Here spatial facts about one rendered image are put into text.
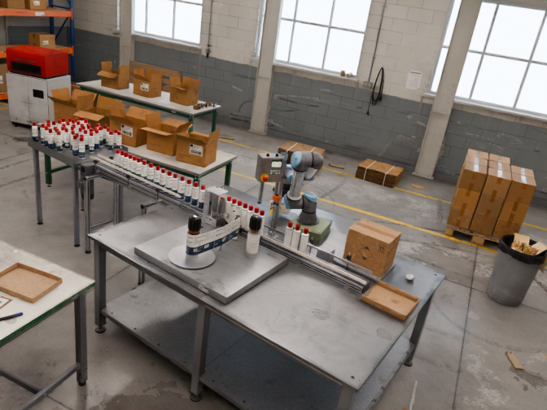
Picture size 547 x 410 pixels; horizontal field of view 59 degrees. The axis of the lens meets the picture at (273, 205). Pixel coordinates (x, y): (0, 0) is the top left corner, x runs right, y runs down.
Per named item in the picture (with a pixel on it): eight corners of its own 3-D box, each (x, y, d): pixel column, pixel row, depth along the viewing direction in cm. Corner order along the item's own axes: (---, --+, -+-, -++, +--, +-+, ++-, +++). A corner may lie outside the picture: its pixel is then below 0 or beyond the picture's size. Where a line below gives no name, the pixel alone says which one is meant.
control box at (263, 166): (254, 177, 354) (257, 153, 346) (276, 177, 360) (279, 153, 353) (259, 182, 346) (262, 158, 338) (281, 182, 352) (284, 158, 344)
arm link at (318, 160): (328, 149, 350) (311, 171, 397) (313, 149, 348) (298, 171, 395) (329, 164, 347) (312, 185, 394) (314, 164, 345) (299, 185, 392)
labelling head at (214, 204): (201, 220, 369) (203, 189, 358) (212, 215, 379) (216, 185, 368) (215, 227, 362) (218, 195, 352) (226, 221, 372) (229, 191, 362)
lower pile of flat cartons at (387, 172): (353, 177, 776) (356, 164, 768) (364, 169, 821) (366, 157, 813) (393, 189, 752) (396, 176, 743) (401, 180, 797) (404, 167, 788)
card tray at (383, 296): (360, 299, 309) (361, 294, 308) (376, 284, 330) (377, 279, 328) (404, 320, 295) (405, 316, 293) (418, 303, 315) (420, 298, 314)
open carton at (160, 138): (135, 150, 520) (136, 116, 505) (164, 140, 566) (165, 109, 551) (170, 161, 506) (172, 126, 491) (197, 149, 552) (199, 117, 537)
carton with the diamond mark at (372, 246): (341, 261, 348) (348, 228, 337) (355, 250, 367) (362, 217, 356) (380, 277, 334) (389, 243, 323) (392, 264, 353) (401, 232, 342)
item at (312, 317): (86, 237, 338) (86, 234, 337) (225, 186, 455) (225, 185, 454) (357, 393, 238) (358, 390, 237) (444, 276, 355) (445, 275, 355)
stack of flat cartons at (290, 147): (274, 167, 769) (277, 147, 756) (285, 159, 816) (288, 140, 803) (313, 176, 752) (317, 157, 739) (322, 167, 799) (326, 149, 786)
